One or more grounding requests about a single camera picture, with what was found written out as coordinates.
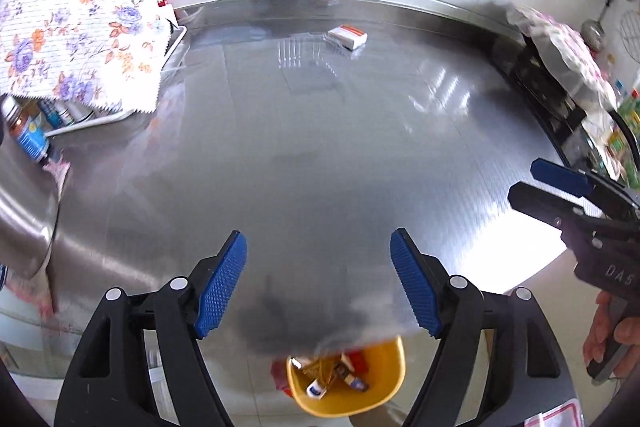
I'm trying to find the pink floral cover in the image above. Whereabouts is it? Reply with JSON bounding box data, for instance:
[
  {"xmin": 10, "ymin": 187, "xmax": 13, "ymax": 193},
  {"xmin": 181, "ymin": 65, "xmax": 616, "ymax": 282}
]
[{"xmin": 505, "ymin": 4, "xmax": 618, "ymax": 110}]

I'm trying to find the red plastic object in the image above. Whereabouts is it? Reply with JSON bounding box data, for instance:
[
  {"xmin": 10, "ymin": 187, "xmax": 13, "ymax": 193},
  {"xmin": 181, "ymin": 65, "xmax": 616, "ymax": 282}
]
[{"xmin": 270, "ymin": 357, "xmax": 293, "ymax": 400}]

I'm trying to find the hanging wire rack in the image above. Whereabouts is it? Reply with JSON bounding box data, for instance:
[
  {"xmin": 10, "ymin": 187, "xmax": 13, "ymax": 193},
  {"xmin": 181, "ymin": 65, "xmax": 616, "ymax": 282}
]
[{"xmin": 620, "ymin": 9, "xmax": 640, "ymax": 55}]

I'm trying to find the person's right hand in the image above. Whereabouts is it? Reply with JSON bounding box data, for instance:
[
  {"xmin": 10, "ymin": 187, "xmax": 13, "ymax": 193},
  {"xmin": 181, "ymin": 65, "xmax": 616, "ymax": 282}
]
[{"xmin": 582, "ymin": 293, "xmax": 640, "ymax": 379}]

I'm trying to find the pink lace cloth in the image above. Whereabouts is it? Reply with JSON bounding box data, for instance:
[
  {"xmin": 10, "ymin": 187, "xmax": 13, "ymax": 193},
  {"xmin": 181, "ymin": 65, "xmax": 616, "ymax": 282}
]
[{"xmin": 42, "ymin": 157, "xmax": 72, "ymax": 198}]

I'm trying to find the stainless steel pot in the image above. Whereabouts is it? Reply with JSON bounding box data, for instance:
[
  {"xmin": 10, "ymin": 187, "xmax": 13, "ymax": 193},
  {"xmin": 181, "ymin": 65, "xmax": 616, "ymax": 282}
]
[{"xmin": 0, "ymin": 127, "xmax": 61, "ymax": 280}]

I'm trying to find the yellow plastic bin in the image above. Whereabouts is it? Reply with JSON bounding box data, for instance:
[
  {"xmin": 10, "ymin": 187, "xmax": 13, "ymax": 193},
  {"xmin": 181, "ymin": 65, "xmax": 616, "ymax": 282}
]
[{"xmin": 286, "ymin": 334, "xmax": 407, "ymax": 417}]

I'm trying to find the white red printed paper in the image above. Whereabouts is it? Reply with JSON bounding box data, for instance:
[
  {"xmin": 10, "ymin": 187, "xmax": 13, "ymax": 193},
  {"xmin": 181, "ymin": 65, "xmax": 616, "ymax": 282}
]
[{"xmin": 527, "ymin": 399, "xmax": 583, "ymax": 427}]

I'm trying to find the black gas stove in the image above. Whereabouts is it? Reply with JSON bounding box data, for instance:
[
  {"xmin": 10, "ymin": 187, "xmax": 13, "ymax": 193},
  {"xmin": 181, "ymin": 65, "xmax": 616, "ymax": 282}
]
[{"xmin": 492, "ymin": 24, "xmax": 601, "ymax": 168}]

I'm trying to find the white wire rack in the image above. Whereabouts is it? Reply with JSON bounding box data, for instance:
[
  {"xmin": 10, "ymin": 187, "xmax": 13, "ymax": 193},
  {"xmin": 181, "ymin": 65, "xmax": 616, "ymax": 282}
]
[{"xmin": 45, "ymin": 24, "xmax": 188, "ymax": 138}]

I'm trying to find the green packet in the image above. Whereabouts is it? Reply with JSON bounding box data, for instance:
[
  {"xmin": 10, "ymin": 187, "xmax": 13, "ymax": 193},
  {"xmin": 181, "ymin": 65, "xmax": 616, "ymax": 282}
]
[{"xmin": 605, "ymin": 89, "xmax": 640, "ymax": 168}]

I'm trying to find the purple floral cloth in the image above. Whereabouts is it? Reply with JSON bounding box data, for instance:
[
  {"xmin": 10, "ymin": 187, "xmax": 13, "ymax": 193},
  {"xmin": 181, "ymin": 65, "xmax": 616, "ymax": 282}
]
[{"xmin": 0, "ymin": 0, "xmax": 172, "ymax": 115}]

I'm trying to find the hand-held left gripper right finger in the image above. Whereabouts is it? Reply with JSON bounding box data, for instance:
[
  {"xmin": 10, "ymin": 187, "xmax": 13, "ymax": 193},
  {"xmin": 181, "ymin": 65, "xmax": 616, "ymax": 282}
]
[{"xmin": 390, "ymin": 228, "xmax": 581, "ymax": 427}]

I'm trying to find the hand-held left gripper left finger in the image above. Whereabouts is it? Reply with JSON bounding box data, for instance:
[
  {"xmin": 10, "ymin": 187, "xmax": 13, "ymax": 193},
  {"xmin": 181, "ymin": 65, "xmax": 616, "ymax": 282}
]
[{"xmin": 54, "ymin": 230, "xmax": 248, "ymax": 427}]

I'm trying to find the small white red box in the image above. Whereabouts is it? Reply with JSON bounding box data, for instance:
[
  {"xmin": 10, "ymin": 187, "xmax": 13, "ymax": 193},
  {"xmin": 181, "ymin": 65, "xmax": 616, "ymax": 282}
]
[{"xmin": 327, "ymin": 24, "xmax": 369, "ymax": 50}]

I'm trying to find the blue label bottle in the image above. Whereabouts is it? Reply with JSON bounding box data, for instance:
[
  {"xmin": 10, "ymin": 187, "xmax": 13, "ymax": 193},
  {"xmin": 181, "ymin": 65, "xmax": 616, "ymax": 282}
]
[{"xmin": 15, "ymin": 122, "xmax": 53, "ymax": 164}]

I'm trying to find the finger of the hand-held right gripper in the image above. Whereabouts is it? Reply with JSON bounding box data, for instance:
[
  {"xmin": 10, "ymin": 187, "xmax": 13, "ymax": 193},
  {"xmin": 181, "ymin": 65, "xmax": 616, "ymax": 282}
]
[
  {"xmin": 531, "ymin": 158, "xmax": 638, "ymax": 208},
  {"xmin": 507, "ymin": 182, "xmax": 601, "ymax": 228}
]

